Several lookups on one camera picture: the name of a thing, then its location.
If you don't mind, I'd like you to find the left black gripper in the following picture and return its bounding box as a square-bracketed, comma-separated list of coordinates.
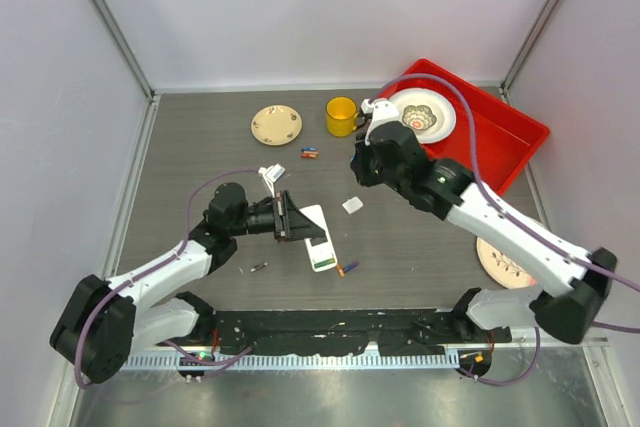
[229, 190, 324, 242]

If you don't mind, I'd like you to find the white remote control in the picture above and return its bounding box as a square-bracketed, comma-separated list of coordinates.
[301, 204, 338, 273]

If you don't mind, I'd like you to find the green battery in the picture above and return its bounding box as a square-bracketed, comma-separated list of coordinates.
[313, 259, 336, 270]

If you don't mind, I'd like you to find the white battery cover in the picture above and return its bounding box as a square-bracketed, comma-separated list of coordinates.
[342, 196, 364, 215]

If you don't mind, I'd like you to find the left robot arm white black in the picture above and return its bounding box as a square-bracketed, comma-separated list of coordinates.
[49, 182, 327, 389]

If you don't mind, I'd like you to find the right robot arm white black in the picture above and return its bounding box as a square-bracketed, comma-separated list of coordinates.
[350, 121, 617, 345]

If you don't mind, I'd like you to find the small patterned bowl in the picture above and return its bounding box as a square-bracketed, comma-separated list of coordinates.
[401, 105, 438, 132]

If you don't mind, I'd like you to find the white plate in bin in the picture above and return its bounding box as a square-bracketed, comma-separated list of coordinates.
[389, 88, 457, 144]

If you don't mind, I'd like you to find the yellow mug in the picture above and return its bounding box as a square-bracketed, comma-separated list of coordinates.
[325, 96, 367, 137]

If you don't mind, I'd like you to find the purple battery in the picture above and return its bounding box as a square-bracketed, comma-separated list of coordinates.
[343, 261, 359, 273]

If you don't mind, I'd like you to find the cream floral plate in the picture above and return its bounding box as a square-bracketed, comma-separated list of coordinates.
[250, 105, 303, 146]

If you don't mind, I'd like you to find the red plastic bin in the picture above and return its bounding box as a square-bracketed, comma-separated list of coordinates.
[376, 59, 550, 195]

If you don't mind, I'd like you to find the pink rimmed plate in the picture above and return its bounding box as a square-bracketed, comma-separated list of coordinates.
[476, 237, 536, 289]

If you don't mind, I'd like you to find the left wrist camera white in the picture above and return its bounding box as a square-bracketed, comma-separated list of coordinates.
[258, 163, 286, 197]

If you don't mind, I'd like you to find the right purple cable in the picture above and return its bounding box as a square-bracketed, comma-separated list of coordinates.
[372, 73, 640, 386]

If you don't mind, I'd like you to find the purple cable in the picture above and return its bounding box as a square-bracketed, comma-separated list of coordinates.
[372, 73, 640, 386]
[73, 169, 261, 390]

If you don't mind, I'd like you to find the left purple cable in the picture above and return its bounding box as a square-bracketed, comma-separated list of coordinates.
[73, 169, 261, 390]

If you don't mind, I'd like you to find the slotted cable duct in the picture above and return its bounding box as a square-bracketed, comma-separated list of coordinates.
[121, 348, 459, 372]

